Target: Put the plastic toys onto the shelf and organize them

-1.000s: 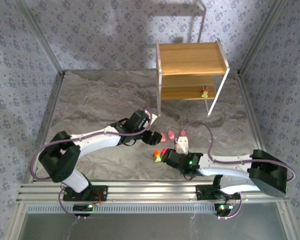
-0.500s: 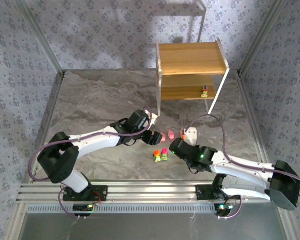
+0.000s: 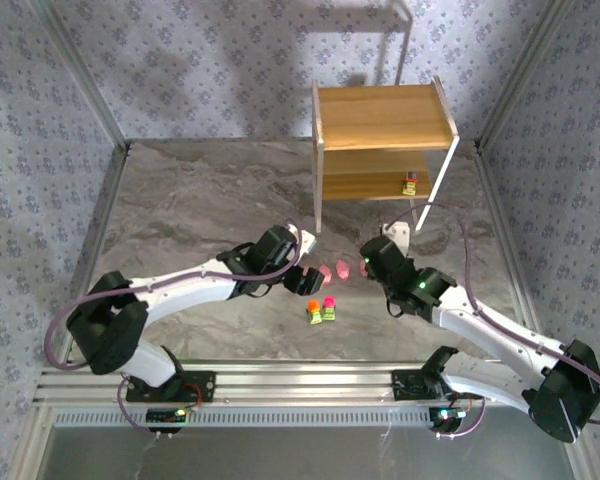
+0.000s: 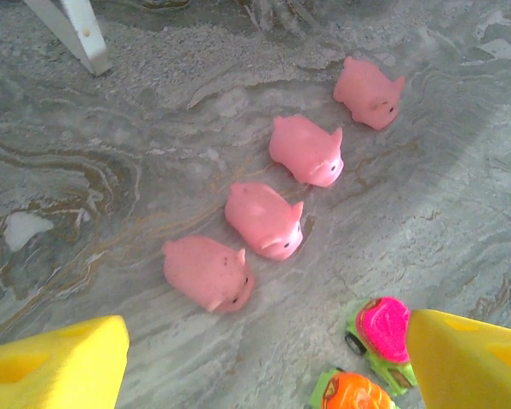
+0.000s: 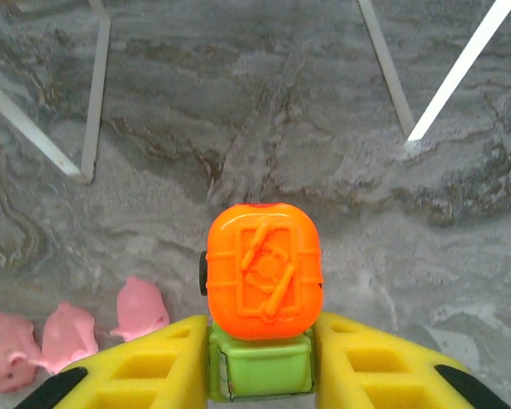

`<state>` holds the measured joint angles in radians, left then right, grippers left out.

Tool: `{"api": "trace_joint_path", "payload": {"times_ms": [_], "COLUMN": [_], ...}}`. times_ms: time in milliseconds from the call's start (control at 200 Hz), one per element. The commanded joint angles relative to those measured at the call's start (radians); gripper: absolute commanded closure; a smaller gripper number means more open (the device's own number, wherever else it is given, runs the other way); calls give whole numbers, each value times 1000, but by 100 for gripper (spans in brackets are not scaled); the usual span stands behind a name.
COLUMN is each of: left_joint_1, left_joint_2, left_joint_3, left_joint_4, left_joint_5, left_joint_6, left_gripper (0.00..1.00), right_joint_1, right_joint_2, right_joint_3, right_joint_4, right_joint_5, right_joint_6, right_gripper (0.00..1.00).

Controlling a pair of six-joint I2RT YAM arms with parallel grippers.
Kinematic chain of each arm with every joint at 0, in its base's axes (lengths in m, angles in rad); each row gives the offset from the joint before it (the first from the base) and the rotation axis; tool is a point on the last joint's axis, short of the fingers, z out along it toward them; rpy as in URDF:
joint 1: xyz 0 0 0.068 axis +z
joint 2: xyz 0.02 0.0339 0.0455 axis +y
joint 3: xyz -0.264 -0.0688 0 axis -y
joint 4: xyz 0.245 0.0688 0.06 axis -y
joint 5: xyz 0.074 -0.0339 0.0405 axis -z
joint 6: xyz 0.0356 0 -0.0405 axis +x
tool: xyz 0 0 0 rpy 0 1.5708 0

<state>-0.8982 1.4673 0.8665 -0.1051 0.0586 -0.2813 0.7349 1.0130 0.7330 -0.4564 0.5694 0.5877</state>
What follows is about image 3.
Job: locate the left controller board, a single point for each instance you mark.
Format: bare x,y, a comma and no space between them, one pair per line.
165,415

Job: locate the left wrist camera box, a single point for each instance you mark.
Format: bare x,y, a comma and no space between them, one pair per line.
307,241

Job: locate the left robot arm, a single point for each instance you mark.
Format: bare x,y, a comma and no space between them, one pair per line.
180,287

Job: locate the right controller board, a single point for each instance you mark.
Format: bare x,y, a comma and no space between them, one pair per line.
445,416

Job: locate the brown-topped toy car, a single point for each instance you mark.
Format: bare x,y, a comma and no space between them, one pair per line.
409,183

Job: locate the aluminium frame side rail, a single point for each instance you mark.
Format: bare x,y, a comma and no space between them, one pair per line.
497,200
94,250

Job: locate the aluminium mounting rail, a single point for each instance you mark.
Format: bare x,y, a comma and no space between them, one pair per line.
305,385

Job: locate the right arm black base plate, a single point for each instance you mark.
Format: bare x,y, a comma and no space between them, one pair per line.
405,385

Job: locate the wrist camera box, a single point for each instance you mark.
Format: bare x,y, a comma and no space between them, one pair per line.
397,234
307,241

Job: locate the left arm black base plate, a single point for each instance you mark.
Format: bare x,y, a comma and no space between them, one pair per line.
200,387

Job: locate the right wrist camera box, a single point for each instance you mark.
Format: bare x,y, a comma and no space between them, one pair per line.
397,234

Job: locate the pink-topped green toy car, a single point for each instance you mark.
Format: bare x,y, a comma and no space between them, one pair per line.
329,308

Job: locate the aluminium frame post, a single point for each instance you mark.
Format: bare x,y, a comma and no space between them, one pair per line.
526,70
82,70

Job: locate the orange-topped green toy car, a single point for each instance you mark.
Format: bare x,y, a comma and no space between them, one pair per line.
313,312

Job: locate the controller board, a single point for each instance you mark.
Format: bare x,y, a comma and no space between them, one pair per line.
445,416
165,415

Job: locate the wooden two-tier shelf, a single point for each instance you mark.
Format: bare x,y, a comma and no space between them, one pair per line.
380,120

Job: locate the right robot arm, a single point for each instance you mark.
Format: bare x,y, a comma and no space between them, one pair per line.
495,330

